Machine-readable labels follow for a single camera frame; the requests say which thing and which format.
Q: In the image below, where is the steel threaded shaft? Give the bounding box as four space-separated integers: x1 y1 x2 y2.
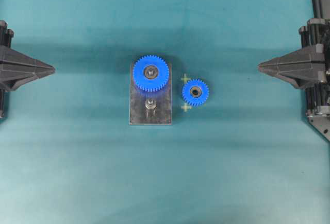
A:
145 98 157 110

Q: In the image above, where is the large blue gear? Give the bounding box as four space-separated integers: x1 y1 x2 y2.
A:
133 55 170 92

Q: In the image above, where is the grey metal base plate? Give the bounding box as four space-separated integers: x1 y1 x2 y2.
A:
129 63 172 125

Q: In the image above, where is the small blue gear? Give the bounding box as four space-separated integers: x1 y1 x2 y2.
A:
182 79 209 106

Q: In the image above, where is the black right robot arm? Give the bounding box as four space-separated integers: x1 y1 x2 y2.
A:
258 0 329 139

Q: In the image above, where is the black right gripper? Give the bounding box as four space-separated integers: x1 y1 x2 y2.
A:
258 18 329 117

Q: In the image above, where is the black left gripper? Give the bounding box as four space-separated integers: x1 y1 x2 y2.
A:
0 20 56 118

